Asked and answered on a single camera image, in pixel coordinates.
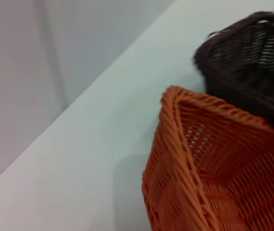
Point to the orange woven plastic basket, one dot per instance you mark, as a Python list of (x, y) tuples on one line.
[(223, 173)]

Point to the dark brown woven plastic basket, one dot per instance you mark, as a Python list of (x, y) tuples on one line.
[(242, 67)]

